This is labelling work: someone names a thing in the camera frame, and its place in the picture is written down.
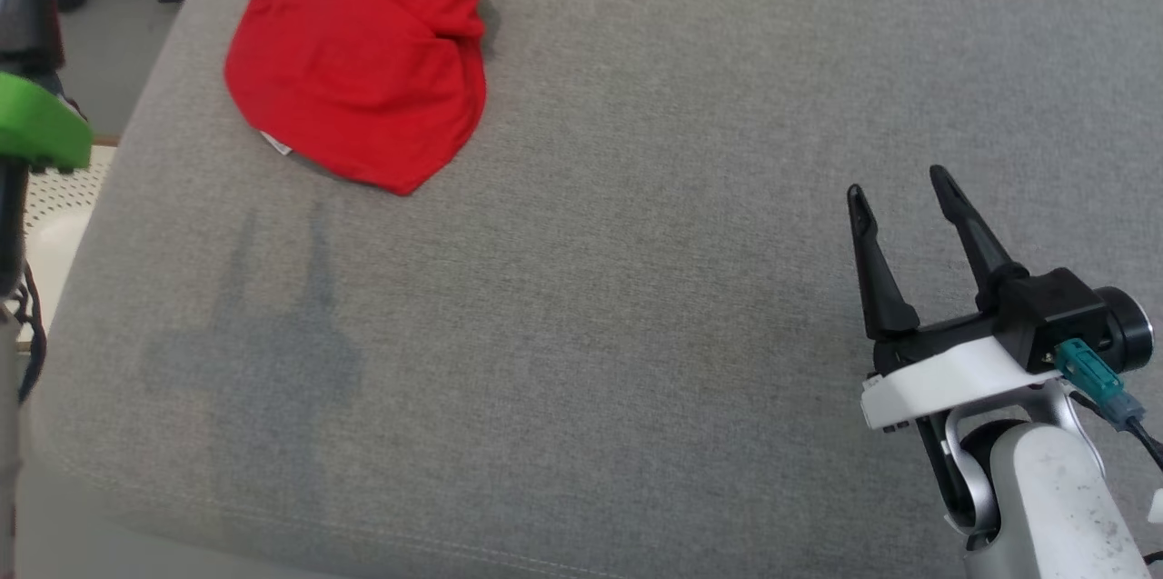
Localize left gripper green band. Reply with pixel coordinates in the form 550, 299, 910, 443
0, 0, 94, 174

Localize red shirt white sleeves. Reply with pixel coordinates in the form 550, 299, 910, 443
224, 0, 488, 197

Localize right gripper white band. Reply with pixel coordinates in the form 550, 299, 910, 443
847, 165, 1155, 432

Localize grey fabric sofa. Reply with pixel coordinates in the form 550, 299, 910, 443
18, 0, 1163, 579

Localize white perforated laundry basket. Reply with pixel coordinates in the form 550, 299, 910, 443
20, 145, 117, 348

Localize right black cable teal plug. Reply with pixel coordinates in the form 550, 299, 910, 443
1054, 338, 1163, 471

